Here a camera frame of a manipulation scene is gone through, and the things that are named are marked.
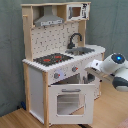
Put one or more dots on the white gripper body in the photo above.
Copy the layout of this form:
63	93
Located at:
94	68

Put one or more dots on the white oven door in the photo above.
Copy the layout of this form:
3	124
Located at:
71	103

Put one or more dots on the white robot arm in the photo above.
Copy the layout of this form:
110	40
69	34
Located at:
114	70

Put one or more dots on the wooden toy kitchen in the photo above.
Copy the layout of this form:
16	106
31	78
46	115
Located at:
46	40

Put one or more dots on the right red stove knob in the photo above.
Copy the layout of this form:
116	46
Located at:
74	69

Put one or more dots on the red stove knob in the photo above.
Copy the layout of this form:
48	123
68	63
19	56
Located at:
74	69
56	75

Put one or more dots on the grey toy sink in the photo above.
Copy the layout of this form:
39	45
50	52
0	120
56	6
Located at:
79	51

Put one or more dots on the black toy faucet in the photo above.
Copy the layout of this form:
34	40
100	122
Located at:
73	40

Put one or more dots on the left red stove knob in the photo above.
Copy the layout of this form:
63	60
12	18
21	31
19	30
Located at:
56	75

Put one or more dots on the black toy stovetop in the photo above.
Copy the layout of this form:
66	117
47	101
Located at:
52	59

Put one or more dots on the toy microwave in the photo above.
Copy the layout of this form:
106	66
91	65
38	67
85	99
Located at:
77	11

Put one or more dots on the grey range hood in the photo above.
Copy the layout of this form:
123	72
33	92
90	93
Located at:
48	18

